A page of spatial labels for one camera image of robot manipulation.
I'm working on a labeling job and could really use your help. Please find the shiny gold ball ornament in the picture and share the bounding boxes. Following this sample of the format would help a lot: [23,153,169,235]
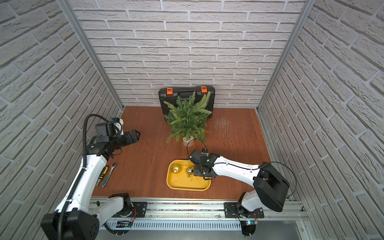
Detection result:
[186,167,195,176]

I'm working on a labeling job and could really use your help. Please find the matte gold ball ornament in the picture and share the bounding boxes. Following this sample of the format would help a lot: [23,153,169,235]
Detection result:
[171,164,182,174]

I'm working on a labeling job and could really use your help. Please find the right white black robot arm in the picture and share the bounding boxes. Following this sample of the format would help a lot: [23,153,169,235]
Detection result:
[188,150,290,218]

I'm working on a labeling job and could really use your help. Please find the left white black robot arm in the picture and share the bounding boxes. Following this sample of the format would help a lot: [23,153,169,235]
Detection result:
[40,122,140,240]

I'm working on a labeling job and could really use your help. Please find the white tree pot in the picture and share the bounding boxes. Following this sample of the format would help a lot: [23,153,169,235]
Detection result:
[183,136,195,148]

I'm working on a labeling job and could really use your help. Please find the small green christmas tree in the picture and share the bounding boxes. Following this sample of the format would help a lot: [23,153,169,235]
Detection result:
[164,92,212,143]

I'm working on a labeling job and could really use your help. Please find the yellow plastic tray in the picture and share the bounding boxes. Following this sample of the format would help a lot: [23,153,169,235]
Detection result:
[166,160,211,192]

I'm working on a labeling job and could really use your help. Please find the yellow black screwdriver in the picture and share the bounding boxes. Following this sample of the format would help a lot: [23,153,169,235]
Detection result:
[96,166,109,186]

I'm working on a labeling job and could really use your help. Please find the black tool case orange latches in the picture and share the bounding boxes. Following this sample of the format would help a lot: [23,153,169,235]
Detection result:
[158,85,216,116]

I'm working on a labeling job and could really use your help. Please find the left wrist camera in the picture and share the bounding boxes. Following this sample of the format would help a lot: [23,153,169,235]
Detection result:
[111,117,124,135]

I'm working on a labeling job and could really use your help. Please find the teal handled ratchet wrench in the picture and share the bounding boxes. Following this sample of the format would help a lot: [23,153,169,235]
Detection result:
[102,162,117,188]

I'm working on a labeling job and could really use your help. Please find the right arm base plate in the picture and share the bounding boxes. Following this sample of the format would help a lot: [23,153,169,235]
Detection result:
[224,202,265,219]

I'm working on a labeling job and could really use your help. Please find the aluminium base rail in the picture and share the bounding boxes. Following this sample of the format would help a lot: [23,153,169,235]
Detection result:
[106,198,309,232]

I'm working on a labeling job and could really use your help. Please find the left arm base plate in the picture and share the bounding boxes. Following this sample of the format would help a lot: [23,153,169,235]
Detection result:
[128,202,148,218]

